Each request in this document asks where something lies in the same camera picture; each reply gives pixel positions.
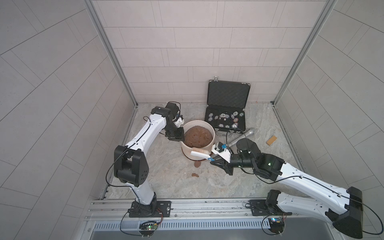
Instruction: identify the blue handled scrub brush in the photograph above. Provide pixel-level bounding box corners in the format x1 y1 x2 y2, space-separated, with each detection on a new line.
191 147 214 162

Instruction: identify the white ceramic pot with mud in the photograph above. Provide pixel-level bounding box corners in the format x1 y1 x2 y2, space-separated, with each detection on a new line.
181 120 216 161

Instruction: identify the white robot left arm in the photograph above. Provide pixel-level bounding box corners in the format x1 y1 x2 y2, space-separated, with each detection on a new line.
111 102 185 206

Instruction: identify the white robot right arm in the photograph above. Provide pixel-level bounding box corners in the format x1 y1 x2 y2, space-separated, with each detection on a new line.
209 139 364 239

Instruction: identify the brown mud lump large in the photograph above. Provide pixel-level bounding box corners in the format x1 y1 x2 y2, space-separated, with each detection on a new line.
194 161 202 168

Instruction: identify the silver microphone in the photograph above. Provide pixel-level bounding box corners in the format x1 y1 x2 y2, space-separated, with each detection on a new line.
227 128 257 148

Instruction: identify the tan wooden block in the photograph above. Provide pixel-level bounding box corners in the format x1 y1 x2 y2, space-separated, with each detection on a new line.
266 136 278 146

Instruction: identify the black poker chip case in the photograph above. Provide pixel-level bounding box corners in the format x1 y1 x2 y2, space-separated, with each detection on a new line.
205 80 251 133

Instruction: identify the right circuit board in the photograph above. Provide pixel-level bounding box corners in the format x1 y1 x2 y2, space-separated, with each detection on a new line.
268 217 285 235

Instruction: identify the circuit board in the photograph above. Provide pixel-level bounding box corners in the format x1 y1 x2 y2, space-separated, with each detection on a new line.
139 221 161 236
268 217 285 235

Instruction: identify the left circuit board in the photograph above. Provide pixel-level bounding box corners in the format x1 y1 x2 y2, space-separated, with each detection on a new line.
139 221 161 236

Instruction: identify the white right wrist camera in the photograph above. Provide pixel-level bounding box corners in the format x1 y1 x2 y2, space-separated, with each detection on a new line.
212 142 232 163

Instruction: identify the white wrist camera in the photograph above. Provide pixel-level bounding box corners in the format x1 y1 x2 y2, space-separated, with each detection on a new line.
174 117 185 128
212 142 232 163

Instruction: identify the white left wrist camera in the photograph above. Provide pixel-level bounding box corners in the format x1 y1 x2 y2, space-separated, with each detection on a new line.
174 117 185 128

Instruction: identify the aluminium front rail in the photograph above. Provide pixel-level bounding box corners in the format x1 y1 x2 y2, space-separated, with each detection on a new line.
85 195 329 222

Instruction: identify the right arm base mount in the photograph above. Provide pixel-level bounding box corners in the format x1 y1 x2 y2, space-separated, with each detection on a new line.
245 190 292 216

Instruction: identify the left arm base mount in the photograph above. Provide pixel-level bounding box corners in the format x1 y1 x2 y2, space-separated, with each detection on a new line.
129 195 172 218

